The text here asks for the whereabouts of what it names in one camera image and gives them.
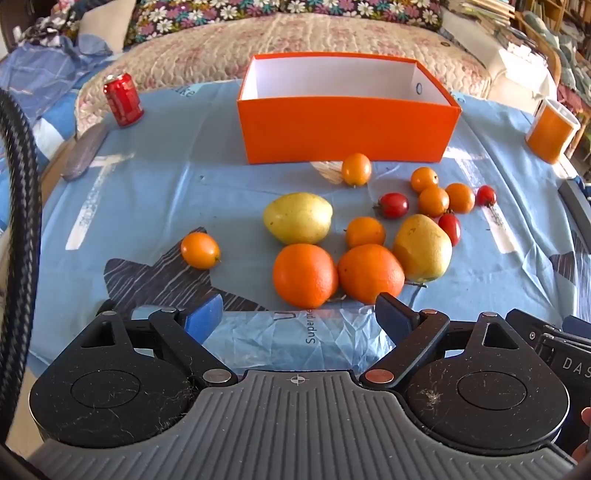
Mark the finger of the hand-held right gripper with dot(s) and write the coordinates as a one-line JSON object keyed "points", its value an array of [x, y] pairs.
{"points": [[531, 327]]}

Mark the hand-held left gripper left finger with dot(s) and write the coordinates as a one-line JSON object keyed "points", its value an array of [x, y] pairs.
{"points": [[205, 321]]}

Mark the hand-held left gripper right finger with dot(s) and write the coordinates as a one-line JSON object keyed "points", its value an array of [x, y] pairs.
{"points": [[392, 318]]}

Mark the large orange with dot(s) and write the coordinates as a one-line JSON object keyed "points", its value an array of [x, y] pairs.
{"points": [[371, 272], [304, 275]]}

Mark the small orange kumquat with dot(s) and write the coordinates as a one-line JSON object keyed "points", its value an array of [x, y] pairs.
{"points": [[433, 201], [356, 169], [424, 179], [460, 197], [200, 249], [365, 232]]}

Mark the yellow-green pear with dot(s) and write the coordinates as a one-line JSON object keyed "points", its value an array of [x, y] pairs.
{"points": [[422, 249], [298, 218]]}

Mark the red cherry tomato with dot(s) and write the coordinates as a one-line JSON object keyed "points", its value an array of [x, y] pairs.
{"points": [[394, 205], [485, 195], [450, 228]]}

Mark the orange cardboard box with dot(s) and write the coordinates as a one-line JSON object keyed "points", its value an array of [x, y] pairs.
{"points": [[341, 129]]}

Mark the person's right hand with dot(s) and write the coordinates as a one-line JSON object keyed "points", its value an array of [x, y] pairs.
{"points": [[586, 415]]}

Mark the clear plastic bag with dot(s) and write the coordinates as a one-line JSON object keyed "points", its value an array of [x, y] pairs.
{"points": [[286, 337]]}

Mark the blue tablecloth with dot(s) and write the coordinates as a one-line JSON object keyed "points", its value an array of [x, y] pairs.
{"points": [[161, 198]]}

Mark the black box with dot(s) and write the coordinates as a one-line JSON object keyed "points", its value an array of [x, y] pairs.
{"points": [[575, 203]]}

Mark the orange cup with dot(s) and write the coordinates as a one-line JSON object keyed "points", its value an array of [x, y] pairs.
{"points": [[547, 134]]}

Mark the grey glasses case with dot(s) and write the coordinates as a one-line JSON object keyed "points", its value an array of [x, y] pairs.
{"points": [[83, 154]]}

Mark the red soda can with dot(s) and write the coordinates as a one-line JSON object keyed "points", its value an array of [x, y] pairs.
{"points": [[122, 99]]}

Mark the white side table cloth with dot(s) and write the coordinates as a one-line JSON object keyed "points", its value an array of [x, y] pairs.
{"points": [[508, 64]]}

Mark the wicker armchair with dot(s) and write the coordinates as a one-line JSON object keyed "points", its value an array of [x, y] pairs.
{"points": [[554, 60]]}

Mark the blue blanket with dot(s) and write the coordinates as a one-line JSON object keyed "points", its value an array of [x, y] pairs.
{"points": [[37, 74]]}

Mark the floral cushion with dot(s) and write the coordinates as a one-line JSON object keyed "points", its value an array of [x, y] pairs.
{"points": [[184, 14], [369, 9]]}

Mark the white pillow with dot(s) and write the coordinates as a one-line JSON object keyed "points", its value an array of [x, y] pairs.
{"points": [[106, 23]]}

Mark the stack of books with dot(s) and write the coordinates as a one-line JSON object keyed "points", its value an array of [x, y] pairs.
{"points": [[489, 11]]}

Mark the wooden bookshelf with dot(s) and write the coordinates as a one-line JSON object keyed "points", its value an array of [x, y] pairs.
{"points": [[554, 7]]}

